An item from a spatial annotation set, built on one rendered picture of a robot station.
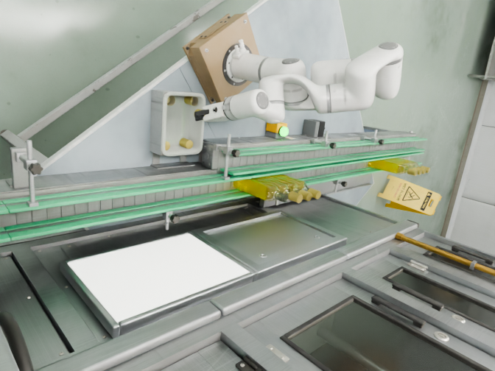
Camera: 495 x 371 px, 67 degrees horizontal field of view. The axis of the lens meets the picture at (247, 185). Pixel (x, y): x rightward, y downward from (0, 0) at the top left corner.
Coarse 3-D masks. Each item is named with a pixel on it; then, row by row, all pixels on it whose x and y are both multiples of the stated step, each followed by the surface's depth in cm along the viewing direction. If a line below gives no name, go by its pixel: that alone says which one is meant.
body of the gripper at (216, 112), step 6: (222, 102) 115; (204, 108) 120; (210, 108) 118; (216, 108) 117; (210, 114) 118; (216, 114) 116; (222, 114) 115; (204, 120) 121; (210, 120) 120; (216, 120) 121; (222, 120) 123
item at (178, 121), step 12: (168, 96) 127; (180, 96) 138; (204, 96) 136; (168, 108) 136; (180, 108) 139; (192, 108) 141; (168, 120) 137; (180, 120) 141; (192, 120) 142; (168, 132) 139; (180, 132) 142; (192, 132) 143
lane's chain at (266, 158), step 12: (384, 144) 233; (396, 144) 245; (408, 144) 258; (240, 156) 152; (252, 156) 156; (264, 156) 162; (276, 156) 167; (288, 156) 172; (300, 156) 179; (312, 156) 185; (324, 156) 192
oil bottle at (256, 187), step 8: (240, 184) 150; (248, 184) 146; (256, 184) 143; (264, 184) 142; (272, 184) 143; (248, 192) 147; (256, 192) 143; (264, 192) 140; (272, 192) 139; (272, 200) 140
